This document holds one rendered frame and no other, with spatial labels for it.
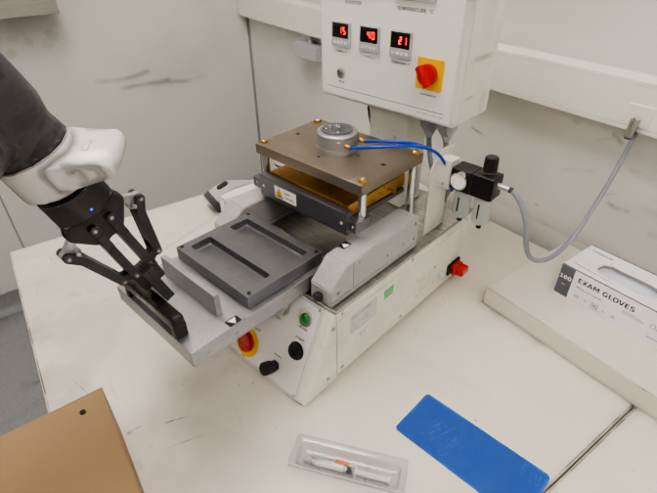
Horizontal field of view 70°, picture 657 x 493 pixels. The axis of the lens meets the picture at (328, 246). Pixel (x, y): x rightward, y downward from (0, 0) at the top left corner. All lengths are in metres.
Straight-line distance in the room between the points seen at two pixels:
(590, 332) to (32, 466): 0.97
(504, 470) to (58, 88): 2.02
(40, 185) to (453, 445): 0.70
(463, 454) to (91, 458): 0.56
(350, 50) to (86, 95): 1.47
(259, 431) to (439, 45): 0.73
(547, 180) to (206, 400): 0.95
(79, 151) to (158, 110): 1.79
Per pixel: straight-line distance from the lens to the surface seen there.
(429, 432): 0.87
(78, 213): 0.61
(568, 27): 1.24
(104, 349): 1.08
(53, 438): 0.82
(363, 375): 0.93
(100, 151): 0.57
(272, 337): 0.90
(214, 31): 2.38
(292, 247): 0.84
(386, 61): 0.96
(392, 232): 0.86
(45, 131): 0.57
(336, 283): 0.77
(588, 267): 1.12
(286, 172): 0.94
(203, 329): 0.73
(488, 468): 0.86
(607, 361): 1.03
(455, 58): 0.88
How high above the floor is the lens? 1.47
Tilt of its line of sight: 35 degrees down
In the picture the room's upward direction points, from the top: 1 degrees counter-clockwise
